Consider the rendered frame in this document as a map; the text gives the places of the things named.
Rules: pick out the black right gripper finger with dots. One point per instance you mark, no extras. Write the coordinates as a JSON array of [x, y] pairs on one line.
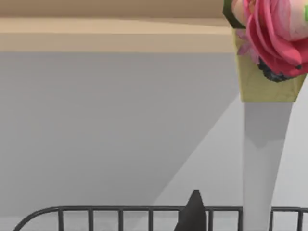
[[194, 214]]

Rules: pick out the wooden cupboard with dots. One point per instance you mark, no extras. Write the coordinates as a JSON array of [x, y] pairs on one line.
[[108, 26]]

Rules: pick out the pink flower in olive pot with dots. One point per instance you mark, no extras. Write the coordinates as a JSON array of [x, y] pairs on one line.
[[269, 43]]

